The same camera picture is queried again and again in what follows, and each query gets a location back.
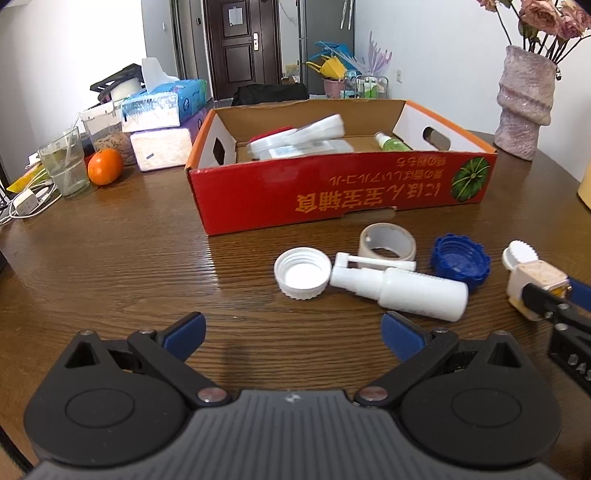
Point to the black bag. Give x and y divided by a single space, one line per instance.
270 94

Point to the black plastic tool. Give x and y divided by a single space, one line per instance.
113 81

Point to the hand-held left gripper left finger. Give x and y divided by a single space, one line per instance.
187 332

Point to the red cardboard box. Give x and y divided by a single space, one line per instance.
323 194

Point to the red and white lint brush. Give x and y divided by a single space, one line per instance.
314 129

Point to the blue tissue pack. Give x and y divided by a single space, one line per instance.
157 104

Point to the grey refrigerator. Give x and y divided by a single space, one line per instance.
323 23

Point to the green spray bottle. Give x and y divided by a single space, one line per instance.
392 144

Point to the white bottle cap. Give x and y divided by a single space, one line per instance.
300 274

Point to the grey tape roll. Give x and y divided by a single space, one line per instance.
406 240

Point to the blue bottle cap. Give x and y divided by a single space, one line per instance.
461 258

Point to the yellow packet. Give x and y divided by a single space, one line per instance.
25 180

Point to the white spray bottle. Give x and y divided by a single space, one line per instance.
415 293

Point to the white charger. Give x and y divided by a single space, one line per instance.
24 202

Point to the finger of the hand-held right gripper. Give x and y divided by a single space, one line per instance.
549 307
582 295

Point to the white hanging umbrella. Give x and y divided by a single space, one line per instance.
347 11

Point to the dark brown door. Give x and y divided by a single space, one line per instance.
242 50

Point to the orange fruit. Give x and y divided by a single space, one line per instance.
105 167

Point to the clear drinking glass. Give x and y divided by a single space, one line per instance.
64 170

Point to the yellow thermos jug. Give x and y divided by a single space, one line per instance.
586 191

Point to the lilac plastic hangers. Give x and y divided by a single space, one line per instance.
378 53

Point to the clear plastic food container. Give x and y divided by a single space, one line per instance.
108 134

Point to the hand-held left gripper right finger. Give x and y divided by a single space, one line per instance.
401 334

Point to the blue and yellow hangers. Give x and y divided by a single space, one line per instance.
330 57

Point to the pink textured vase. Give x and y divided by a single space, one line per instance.
526 106

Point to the white and purple tissue pack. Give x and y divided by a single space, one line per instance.
159 147

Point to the dried pink rose bouquet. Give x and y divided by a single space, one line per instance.
554 21

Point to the pink bucket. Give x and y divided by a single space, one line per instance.
333 87

